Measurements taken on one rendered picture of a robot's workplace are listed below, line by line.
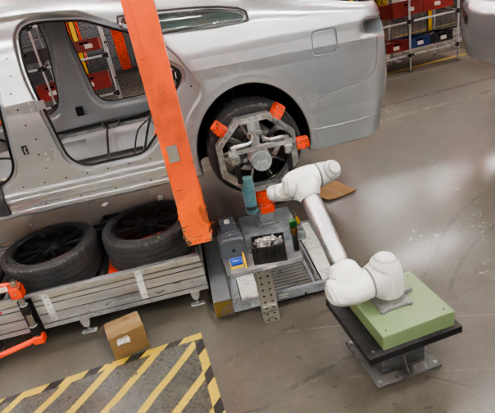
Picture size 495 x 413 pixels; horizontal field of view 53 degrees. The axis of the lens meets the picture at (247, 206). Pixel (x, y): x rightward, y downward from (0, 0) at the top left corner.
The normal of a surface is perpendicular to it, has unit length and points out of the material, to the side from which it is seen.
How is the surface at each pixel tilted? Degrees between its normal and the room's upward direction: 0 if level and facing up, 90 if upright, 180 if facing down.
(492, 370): 0
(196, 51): 81
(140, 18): 90
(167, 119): 90
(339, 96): 90
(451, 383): 0
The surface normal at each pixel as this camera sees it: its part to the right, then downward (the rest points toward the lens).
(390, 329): -0.19, -0.88
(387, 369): 0.28, 0.40
